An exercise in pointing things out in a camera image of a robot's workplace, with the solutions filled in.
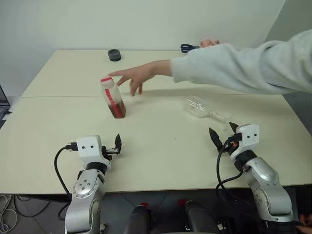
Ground dark blue scissors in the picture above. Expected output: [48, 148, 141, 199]
[180, 43, 202, 54]

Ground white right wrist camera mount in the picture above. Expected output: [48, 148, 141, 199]
[230, 124, 260, 160]

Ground dark rounded shape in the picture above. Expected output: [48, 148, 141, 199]
[183, 200, 218, 234]
[123, 205, 152, 234]

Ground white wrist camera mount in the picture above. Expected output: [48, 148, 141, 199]
[75, 135, 112, 169]
[230, 124, 260, 160]

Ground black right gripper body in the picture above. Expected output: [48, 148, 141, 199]
[218, 133, 242, 156]

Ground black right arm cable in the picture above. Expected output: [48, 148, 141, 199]
[215, 142, 247, 204]

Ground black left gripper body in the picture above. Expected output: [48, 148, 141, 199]
[101, 145, 120, 160]

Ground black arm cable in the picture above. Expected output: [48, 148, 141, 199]
[215, 142, 247, 204]
[54, 142, 78, 197]

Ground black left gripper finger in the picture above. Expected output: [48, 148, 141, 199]
[114, 133, 122, 155]

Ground person's bare hand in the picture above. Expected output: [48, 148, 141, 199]
[199, 39, 220, 48]
[108, 59, 173, 97]

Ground white floor cable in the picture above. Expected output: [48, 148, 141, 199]
[0, 194, 16, 233]

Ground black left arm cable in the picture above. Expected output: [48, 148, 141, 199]
[54, 142, 78, 197]

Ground black floor cable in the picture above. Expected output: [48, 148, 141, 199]
[14, 195, 69, 220]

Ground dark laptop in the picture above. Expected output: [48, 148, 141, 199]
[0, 84, 12, 122]

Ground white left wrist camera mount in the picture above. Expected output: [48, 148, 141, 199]
[75, 135, 112, 169]

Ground clear bottle with red tape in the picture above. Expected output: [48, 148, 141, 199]
[99, 76, 127, 119]

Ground black round tape roll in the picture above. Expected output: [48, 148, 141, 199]
[108, 48, 122, 62]

